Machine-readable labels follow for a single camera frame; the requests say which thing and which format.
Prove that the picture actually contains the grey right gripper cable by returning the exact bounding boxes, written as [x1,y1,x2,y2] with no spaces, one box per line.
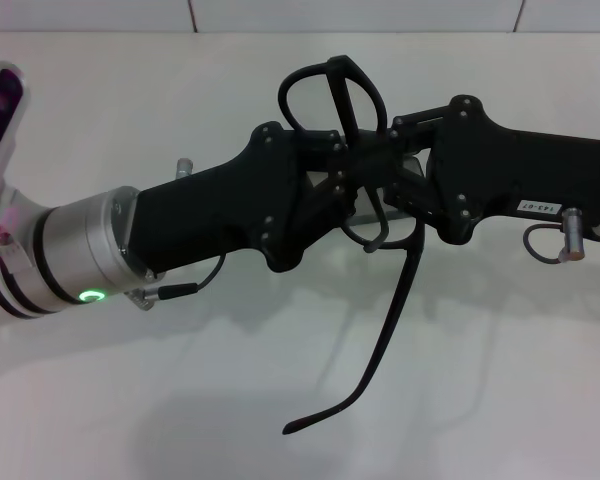
[522,206,590,265]

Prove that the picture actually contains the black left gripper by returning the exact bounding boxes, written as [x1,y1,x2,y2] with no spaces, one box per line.
[129,122,361,274]

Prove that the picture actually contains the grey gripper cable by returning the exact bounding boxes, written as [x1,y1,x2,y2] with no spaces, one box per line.
[123,253,227,312]
[522,206,590,265]

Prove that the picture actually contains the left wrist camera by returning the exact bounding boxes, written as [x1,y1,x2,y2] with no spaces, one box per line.
[0,62,32,192]

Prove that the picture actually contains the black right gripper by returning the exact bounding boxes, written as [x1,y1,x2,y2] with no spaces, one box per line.
[349,94,600,245]

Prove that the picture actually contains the black glasses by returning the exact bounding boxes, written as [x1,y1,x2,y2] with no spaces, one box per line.
[278,55,429,436]

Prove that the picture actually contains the grey left gripper cable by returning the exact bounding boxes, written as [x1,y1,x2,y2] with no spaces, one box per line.
[123,253,227,312]

